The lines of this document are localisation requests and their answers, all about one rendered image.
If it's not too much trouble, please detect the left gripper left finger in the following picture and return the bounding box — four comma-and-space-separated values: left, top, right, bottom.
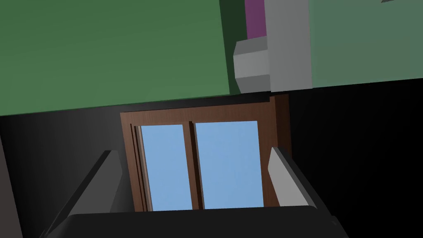
49, 150, 123, 229

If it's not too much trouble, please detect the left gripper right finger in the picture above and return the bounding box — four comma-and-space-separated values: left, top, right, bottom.
267, 146, 326, 210

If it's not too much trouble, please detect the brown wooden framed window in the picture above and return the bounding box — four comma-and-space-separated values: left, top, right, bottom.
119, 95, 292, 212

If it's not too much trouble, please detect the grey cabinet with purple panel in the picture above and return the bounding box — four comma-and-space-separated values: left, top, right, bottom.
233, 0, 313, 95

